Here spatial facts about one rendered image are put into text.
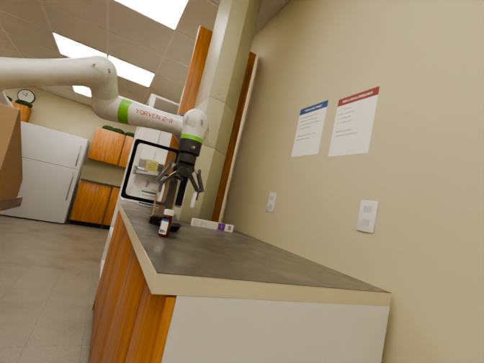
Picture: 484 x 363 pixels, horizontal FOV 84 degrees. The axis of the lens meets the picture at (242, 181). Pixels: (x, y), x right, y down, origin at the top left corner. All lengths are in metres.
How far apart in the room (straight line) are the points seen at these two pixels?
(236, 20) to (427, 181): 1.48
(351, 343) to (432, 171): 0.55
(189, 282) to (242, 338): 0.18
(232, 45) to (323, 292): 1.55
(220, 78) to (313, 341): 1.47
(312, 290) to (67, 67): 1.15
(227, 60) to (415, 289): 1.52
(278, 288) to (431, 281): 0.46
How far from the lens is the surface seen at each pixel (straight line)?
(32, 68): 1.30
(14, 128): 1.12
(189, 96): 2.09
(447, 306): 0.94
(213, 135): 1.68
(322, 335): 0.81
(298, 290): 0.71
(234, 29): 1.96
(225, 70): 1.82
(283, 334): 0.73
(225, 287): 0.60
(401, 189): 1.03
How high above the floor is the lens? 1.09
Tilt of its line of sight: 6 degrees up
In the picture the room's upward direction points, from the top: 12 degrees clockwise
